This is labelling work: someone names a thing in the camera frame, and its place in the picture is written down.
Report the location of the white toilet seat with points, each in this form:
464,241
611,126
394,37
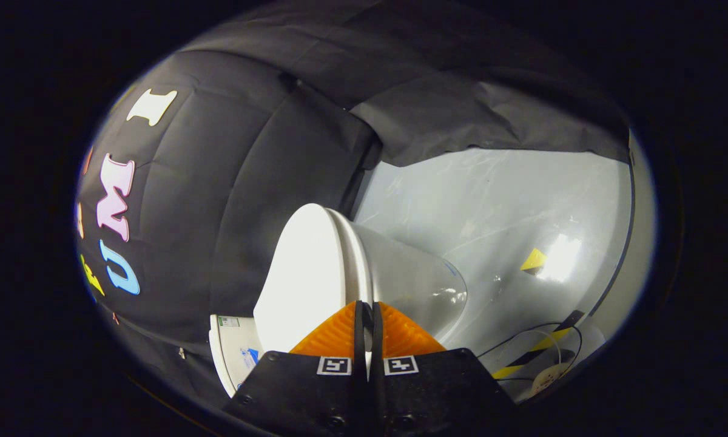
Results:
359,267

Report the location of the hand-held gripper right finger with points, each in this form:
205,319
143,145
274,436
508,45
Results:
424,394

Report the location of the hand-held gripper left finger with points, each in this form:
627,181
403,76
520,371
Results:
315,394

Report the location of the round white disc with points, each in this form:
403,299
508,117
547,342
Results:
546,380

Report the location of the white toilet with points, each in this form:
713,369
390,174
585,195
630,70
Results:
412,276

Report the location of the black backdrop cloth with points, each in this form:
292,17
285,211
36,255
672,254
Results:
218,182

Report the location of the yellow black striped floor tape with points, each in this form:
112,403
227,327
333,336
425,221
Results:
531,353

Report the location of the yellow triangle floor sticker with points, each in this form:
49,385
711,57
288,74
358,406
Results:
533,260

